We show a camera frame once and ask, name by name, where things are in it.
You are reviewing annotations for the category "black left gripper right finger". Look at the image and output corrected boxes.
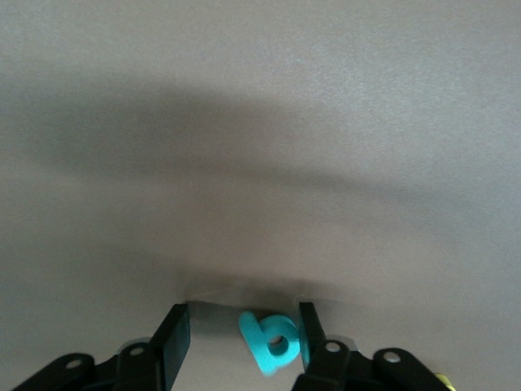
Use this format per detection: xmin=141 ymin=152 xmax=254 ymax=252
xmin=295 ymin=301 xmax=457 ymax=391

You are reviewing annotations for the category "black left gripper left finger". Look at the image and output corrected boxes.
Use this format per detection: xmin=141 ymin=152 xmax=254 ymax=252
xmin=11 ymin=303 xmax=191 ymax=391

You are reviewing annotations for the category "teal foam letter b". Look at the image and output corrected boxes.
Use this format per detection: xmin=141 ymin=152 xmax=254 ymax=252
xmin=238 ymin=311 xmax=302 ymax=376

